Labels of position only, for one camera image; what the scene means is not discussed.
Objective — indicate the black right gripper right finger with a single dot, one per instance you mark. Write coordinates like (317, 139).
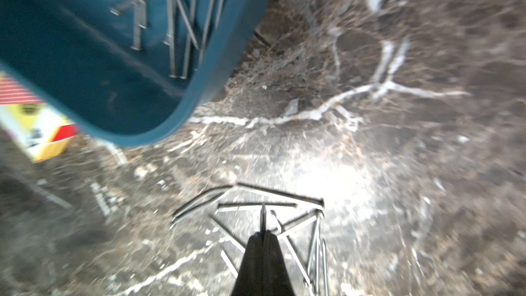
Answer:
(276, 277)

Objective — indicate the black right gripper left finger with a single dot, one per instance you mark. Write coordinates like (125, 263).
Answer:
(250, 275)

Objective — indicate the pile of steel nails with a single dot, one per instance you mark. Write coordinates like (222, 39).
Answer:
(314, 271)

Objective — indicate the yellow playing card box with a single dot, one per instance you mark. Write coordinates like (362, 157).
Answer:
(37, 128)

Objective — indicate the teal plastic storage box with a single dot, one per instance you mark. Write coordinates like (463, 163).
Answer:
(77, 56)

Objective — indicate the steel nail top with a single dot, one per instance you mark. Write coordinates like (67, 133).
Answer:
(296, 199)

